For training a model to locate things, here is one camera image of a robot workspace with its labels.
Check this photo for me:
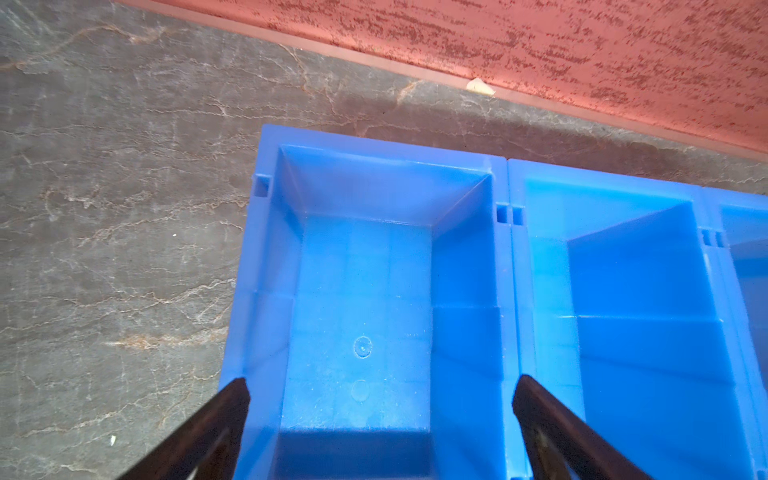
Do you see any blue three-compartment bin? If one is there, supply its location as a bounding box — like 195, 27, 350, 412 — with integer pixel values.
220, 125, 767, 479

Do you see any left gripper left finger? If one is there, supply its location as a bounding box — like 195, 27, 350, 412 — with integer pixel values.
121, 378, 250, 479

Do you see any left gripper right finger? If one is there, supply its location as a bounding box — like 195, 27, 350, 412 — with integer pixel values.
512, 374, 649, 479

